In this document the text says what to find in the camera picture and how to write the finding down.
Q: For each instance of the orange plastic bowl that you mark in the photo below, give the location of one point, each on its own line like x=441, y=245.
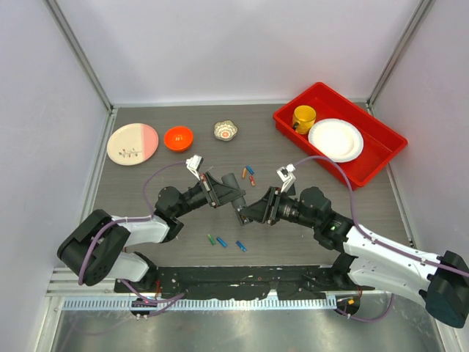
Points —
x=178, y=139

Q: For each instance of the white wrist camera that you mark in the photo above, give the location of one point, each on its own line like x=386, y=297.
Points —
x=193, y=165
x=286, y=174

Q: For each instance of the red orange battery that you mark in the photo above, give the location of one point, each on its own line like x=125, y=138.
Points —
x=252, y=181

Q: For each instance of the blue battery upper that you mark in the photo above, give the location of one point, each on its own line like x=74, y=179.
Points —
x=250, y=169

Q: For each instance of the white paper plate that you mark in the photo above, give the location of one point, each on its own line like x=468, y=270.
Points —
x=337, y=139

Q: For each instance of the red plastic bin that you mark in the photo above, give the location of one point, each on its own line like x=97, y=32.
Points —
x=381, y=143

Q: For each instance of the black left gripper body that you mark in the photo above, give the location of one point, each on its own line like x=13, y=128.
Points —
x=207, y=185

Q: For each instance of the small patterned ceramic bowl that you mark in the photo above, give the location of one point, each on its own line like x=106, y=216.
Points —
x=225, y=130

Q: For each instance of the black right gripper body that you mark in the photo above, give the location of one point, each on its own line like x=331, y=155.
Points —
x=272, y=209

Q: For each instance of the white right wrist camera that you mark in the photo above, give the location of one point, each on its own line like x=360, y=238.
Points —
x=286, y=174

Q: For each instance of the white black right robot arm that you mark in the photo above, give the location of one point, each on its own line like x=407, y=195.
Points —
x=439, y=283

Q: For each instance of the blue battery lower right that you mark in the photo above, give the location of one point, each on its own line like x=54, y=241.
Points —
x=241, y=246

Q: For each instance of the aluminium right frame post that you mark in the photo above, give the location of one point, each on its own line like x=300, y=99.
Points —
x=417, y=18

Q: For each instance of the aluminium left frame post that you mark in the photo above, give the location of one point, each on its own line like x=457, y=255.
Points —
x=65, y=28

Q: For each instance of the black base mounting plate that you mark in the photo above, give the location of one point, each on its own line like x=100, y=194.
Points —
x=245, y=283

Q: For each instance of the aluminium frame post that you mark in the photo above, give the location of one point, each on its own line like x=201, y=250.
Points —
x=417, y=18
x=65, y=28

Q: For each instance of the yellow mug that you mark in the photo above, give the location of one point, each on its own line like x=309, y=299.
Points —
x=303, y=119

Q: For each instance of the blue battery near green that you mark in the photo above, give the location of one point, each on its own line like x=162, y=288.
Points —
x=222, y=242

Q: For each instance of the aluminium front frame rail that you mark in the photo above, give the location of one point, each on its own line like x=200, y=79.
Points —
x=66, y=282

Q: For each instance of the white slotted cable duct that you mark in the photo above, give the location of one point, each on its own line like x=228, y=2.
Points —
x=131, y=303

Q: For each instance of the black remote control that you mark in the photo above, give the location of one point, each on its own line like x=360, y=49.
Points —
x=236, y=196

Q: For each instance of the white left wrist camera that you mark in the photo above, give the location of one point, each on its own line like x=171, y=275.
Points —
x=193, y=165

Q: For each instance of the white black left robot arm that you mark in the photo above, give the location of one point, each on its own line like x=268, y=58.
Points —
x=96, y=249

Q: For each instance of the pink cream floral plate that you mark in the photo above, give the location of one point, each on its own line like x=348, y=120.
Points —
x=132, y=144

